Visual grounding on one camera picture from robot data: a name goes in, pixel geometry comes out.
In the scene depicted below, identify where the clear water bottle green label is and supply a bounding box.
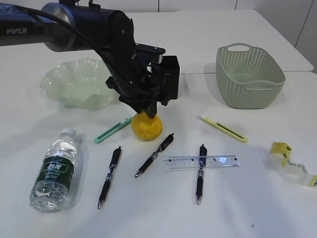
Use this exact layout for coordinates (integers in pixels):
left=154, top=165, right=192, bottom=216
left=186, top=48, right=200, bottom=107
left=29, top=128, right=77, bottom=213

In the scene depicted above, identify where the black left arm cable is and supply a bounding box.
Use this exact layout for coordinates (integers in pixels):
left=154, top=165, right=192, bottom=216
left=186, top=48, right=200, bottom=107
left=14, top=5, right=159, bottom=100

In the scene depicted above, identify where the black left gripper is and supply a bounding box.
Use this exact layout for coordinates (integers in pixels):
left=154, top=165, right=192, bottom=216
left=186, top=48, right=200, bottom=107
left=106, top=59, right=171, bottom=118

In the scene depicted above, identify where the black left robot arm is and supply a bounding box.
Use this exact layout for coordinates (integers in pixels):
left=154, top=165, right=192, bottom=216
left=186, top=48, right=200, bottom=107
left=0, top=0, right=174, bottom=118

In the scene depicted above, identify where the middle black gel pen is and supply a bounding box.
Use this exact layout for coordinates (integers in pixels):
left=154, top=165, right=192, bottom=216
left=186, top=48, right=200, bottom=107
left=135, top=133, right=174, bottom=178

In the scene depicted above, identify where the clear plastic ruler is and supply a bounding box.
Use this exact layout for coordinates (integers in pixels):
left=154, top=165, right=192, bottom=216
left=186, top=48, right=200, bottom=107
left=163, top=155, right=241, bottom=171

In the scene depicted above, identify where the yellow utility knife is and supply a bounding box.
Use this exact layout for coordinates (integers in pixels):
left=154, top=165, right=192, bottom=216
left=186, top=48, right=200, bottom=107
left=198, top=116, right=248, bottom=143

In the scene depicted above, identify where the right black gel pen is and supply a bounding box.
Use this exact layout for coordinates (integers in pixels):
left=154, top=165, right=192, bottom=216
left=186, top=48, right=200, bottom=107
left=196, top=144, right=207, bottom=205

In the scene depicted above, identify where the yellow pear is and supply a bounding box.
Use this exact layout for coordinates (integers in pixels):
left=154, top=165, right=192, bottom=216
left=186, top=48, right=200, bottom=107
left=131, top=112, right=163, bottom=141

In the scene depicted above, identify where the green woven plastic basket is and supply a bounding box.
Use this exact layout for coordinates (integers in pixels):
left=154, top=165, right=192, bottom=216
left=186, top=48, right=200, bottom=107
left=215, top=43, right=286, bottom=109

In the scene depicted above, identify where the black gel pen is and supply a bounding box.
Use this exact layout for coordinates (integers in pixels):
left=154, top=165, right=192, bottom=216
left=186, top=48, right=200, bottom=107
left=196, top=144, right=207, bottom=205
left=135, top=133, right=174, bottom=178
left=98, top=146, right=122, bottom=209

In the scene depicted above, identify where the black square pen holder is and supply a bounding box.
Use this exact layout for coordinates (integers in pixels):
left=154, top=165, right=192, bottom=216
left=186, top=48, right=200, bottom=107
left=150, top=56, right=180, bottom=101

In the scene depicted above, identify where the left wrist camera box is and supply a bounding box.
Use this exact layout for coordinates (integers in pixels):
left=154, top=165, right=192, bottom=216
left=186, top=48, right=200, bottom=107
left=135, top=43, right=166, bottom=66

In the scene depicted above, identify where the green utility knife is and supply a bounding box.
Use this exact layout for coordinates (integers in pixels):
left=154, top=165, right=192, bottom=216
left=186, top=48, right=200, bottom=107
left=94, top=117, right=132, bottom=144

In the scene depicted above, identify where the left black gel pen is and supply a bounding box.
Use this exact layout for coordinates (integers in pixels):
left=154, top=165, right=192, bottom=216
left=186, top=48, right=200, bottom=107
left=98, top=146, right=122, bottom=209

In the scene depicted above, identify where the green wavy glass plate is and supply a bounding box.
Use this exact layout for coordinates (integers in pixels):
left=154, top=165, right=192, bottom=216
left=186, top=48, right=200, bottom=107
left=40, top=58, right=119, bottom=111

